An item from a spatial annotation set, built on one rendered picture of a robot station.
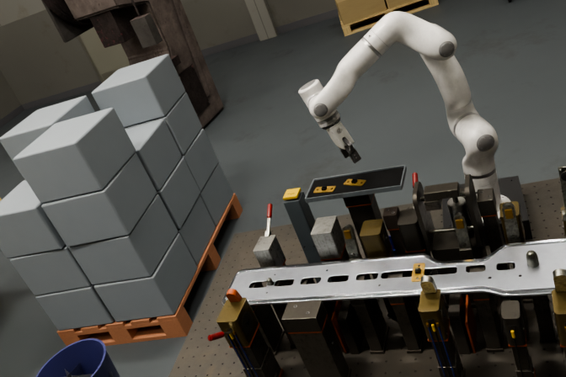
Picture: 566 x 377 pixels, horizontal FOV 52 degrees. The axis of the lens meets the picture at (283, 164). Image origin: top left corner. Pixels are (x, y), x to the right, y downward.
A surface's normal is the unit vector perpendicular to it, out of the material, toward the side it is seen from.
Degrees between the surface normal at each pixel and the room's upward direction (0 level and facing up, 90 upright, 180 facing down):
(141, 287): 90
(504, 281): 0
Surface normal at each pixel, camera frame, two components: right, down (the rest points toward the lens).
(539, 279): -0.34, -0.84
